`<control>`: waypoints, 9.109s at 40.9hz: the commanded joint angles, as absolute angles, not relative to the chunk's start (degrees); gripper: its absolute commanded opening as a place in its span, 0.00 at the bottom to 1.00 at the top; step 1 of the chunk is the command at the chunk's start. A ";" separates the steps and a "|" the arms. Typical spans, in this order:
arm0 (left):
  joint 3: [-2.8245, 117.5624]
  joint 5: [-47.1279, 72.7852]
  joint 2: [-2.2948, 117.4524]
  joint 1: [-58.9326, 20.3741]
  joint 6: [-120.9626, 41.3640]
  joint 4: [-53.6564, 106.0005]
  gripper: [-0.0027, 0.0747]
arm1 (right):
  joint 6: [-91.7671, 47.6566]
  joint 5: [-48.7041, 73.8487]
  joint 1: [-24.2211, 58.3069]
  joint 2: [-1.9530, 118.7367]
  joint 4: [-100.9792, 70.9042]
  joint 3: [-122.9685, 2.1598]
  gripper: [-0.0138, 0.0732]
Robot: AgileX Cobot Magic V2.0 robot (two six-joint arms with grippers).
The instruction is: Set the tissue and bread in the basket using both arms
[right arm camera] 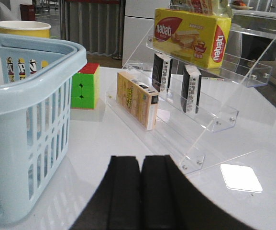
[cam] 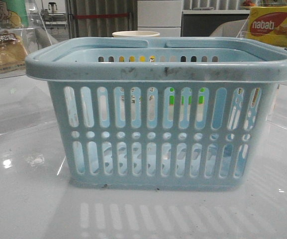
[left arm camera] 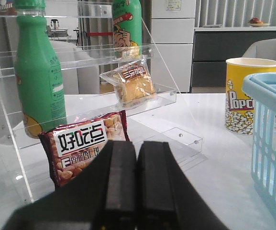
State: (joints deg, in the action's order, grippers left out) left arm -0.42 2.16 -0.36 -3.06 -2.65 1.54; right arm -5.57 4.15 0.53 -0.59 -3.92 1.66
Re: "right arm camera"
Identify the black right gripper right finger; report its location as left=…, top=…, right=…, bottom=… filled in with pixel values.
left=141, top=155, right=250, bottom=230

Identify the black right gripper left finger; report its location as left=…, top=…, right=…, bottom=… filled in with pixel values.
left=71, top=156, right=141, bottom=230

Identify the black tissue pack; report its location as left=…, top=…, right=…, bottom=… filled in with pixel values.
left=152, top=53, right=173, bottom=92
left=180, top=65, right=201, bottom=114

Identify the light blue plastic basket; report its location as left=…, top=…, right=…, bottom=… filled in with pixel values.
left=0, top=34, right=87, bottom=225

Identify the beige snack box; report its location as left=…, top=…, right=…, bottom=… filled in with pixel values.
left=116, top=71, right=159, bottom=130

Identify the colourful puzzle cube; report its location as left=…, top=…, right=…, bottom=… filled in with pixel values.
left=71, top=63, right=100, bottom=109

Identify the clear acrylic display shelf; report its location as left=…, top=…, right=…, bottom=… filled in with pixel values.
left=106, top=10, right=276, bottom=173

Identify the yellow nabati wafer box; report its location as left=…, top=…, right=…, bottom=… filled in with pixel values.
left=153, top=8, right=231, bottom=69

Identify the white cabinet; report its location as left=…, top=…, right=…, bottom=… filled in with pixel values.
left=122, top=0, right=170, bottom=65

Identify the yellow popcorn paper cup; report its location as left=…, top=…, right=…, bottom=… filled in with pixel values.
left=0, top=21, right=51, bottom=82

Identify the snack pack on top shelf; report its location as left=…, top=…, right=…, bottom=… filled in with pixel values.
left=171, top=0, right=229, bottom=15

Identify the dark red container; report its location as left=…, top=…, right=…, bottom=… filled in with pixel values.
left=20, top=3, right=36, bottom=21

